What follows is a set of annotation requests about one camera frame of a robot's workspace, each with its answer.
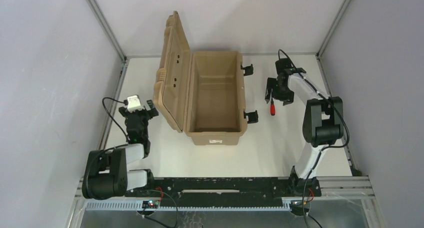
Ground red handled black screwdriver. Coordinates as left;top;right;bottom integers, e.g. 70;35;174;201
270;99;276;116

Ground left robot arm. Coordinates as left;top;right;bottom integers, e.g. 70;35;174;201
81;96;159;200

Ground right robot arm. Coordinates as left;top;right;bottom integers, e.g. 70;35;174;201
264;58;345;193

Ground tan plastic storage bin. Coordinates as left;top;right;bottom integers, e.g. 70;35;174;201
153;11;259;145

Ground left electronics board with leds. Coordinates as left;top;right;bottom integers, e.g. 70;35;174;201
142;200;160;210

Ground right electronics board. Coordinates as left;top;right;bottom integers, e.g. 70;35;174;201
289;200;310;216

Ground left black camera cable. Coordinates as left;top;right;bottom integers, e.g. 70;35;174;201
101;97;131;144

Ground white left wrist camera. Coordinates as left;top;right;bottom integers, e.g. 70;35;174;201
124;95;143;113

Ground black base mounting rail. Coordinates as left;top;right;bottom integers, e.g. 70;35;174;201
125;177;322;206

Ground grey slotted cable duct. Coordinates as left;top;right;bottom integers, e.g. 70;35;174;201
85;200;291;211

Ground aluminium frame left rail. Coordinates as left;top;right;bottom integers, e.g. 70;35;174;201
79;0;130;151

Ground aluminium frame rail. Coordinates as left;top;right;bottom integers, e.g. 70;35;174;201
79;0;130;151
316;0;352;60

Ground aluminium frame right rail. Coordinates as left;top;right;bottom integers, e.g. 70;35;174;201
316;0;352;60

